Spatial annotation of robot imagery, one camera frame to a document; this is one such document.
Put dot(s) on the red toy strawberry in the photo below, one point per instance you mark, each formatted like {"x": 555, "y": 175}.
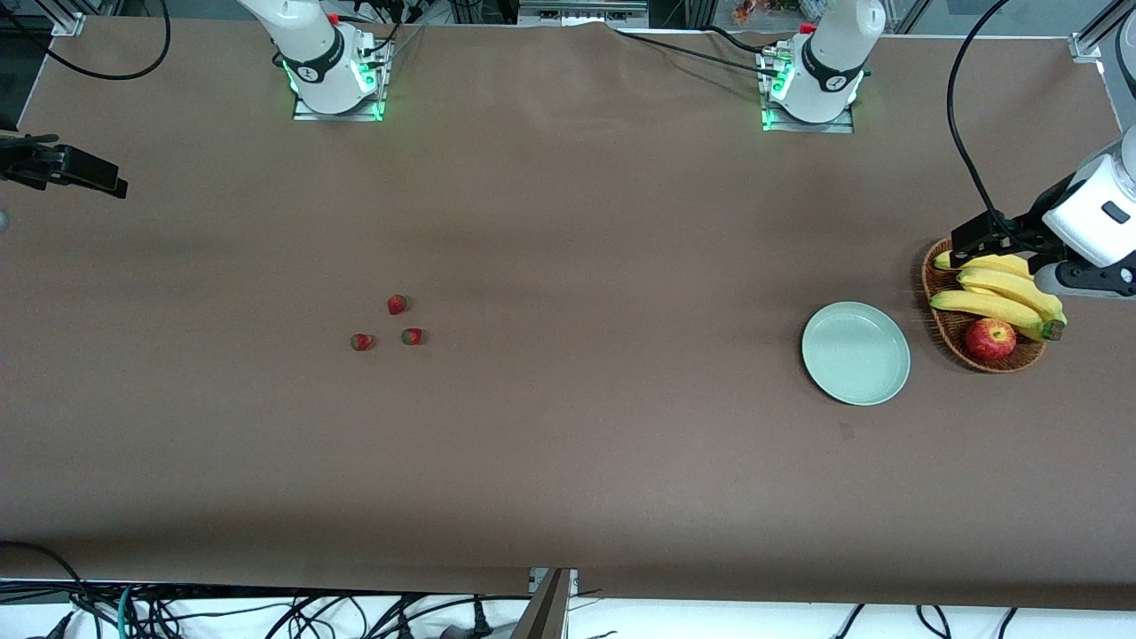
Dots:
{"x": 397, "y": 304}
{"x": 412, "y": 336}
{"x": 361, "y": 342}

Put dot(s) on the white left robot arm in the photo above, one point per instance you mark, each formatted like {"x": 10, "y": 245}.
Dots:
{"x": 834, "y": 53}

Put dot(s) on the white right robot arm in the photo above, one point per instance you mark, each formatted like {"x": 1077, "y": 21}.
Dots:
{"x": 319, "y": 53}

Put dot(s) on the pale green round plate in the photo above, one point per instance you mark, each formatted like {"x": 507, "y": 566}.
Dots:
{"x": 855, "y": 353}

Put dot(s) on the yellow banana bunch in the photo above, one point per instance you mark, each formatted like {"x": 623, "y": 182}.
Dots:
{"x": 985, "y": 304}

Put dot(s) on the red apple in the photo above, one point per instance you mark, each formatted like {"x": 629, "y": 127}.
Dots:
{"x": 990, "y": 340}

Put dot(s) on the brown wicker basket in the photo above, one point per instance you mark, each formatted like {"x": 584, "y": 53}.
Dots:
{"x": 951, "y": 330}

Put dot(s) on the brown table cover sheet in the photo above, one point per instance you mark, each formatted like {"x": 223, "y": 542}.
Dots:
{"x": 568, "y": 266}

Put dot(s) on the grey metal rack unit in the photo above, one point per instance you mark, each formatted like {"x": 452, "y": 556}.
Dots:
{"x": 581, "y": 11}

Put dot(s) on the black power plug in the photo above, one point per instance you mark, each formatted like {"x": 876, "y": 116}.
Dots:
{"x": 480, "y": 619}

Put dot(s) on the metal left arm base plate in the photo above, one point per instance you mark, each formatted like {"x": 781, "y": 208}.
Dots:
{"x": 808, "y": 126}

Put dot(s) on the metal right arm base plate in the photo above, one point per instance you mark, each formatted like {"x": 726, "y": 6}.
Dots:
{"x": 337, "y": 114}

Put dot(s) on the brown table support post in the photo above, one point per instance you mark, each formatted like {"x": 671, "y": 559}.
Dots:
{"x": 543, "y": 612}

